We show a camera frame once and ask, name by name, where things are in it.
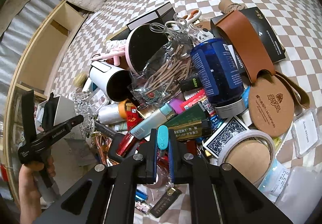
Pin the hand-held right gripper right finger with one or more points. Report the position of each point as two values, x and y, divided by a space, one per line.
171 156

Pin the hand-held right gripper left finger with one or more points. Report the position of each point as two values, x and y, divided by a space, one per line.
153 156

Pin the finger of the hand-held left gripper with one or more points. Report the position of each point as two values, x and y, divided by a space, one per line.
60 131
27 113

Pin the small teal plastic cutter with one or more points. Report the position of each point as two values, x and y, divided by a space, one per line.
162 136

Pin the white storage box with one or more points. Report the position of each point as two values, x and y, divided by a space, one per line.
65 108

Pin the person's left hand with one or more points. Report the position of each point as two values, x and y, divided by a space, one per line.
29 183

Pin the black neck pillow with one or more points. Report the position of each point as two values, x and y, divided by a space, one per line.
47 111

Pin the silver tiara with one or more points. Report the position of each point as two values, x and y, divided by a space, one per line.
83 111

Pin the pile of lighters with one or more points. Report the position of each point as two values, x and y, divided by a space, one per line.
156 118

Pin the press-on nails box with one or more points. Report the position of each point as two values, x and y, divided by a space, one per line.
99 99

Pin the white bottle orange cap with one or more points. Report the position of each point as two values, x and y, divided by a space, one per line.
109 113

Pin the yellow sponge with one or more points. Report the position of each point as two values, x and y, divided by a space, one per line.
80 79

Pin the blue playing cards pack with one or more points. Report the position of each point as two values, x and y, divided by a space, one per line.
224 136

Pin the wooden bedside shelf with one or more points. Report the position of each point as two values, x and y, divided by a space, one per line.
45 45

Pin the white cylindrical flask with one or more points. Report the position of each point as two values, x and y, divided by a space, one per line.
105 75

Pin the round tan disc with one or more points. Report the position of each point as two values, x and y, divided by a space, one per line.
247 158

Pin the grey curtain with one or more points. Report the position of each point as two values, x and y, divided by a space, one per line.
15 38

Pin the white tape roll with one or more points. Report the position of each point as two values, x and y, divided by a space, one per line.
251 136

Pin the blue bottle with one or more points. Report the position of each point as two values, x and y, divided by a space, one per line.
216 70

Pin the white knitted item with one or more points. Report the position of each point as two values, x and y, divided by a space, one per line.
114 44

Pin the teal white packet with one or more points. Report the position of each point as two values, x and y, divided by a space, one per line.
276 176

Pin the pink round stand mirror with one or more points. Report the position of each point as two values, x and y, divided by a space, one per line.
146 48

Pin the round brown leather coaster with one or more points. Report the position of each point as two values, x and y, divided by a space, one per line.
270 105

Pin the black gold-edged box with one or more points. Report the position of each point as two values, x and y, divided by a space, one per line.
118 35

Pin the panda print card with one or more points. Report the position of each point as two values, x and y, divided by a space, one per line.
203 35

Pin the frosted plastic box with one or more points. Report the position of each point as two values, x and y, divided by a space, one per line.
301 186

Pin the clear box white label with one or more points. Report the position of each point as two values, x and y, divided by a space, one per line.
304 133

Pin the brown leather case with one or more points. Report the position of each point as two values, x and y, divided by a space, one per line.
244 38

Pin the black and white gift box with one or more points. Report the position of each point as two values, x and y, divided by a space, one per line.
151 16

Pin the black flat box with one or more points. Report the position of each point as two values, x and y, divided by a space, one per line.
266 35

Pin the brown folded umbrella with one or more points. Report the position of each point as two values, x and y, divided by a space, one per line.
231 5

